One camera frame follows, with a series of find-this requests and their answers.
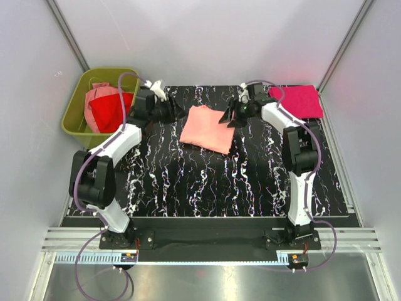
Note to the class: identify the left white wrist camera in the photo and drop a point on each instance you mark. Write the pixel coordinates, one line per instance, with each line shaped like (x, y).
(158, 88)

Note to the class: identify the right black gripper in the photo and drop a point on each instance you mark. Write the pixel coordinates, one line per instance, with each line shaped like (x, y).
(236, 123)

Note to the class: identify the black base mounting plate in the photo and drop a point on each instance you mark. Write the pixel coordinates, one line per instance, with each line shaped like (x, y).
(202, 240)

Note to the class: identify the folded magenta t shirt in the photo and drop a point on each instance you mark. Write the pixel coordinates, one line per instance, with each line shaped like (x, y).
(302, 101)

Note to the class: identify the dusty pink t shirt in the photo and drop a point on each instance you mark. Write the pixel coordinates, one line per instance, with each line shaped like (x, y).
(99, 90)

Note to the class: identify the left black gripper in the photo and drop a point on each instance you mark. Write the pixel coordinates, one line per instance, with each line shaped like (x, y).
(175, 112)

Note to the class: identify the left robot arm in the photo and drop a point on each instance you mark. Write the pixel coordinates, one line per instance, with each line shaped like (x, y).
(92, 180)

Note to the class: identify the red t shirt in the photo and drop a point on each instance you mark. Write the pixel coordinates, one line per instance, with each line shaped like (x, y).
(104, 114)

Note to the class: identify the aluminium frame rail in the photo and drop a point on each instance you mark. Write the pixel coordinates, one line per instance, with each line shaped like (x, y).
(82, 245)

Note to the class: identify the salmon pink t shirt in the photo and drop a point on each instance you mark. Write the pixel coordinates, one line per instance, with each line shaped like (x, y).
(202, 129)

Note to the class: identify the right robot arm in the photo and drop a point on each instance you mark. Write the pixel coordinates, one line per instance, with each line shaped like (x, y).
(301, 152)

